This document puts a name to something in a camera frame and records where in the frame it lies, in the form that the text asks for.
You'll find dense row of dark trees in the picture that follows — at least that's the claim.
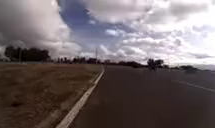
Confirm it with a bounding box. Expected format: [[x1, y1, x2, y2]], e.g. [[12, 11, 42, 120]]
[[0, 45, 52, 63]]

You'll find pale concrete kerb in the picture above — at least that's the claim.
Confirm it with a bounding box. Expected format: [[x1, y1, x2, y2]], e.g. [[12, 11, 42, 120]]
[[55, 66, 106, 128]]

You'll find small clump of trees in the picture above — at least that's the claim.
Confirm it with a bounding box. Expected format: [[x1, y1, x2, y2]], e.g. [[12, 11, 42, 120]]
[[147, 58, 165, 72]]

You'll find dry brown grass field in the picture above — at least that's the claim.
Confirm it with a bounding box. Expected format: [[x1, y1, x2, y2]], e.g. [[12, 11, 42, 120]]
[[0, 62, 105, 128]]

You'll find dark grey asphalt road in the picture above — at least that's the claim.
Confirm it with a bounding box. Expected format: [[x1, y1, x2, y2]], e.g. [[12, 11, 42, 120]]
[[68, 64, 215, 128]]

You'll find thin pole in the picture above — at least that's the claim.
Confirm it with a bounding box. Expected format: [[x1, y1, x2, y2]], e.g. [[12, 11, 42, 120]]
[[95, 47, 99, 65]]

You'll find low dark bush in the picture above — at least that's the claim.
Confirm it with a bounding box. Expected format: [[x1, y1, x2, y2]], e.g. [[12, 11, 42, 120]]
[[179, 64, 201, 73]]

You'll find distant low tree line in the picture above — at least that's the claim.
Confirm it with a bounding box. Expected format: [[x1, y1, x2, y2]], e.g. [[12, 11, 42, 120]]
[[53, 56, 149, 69]]

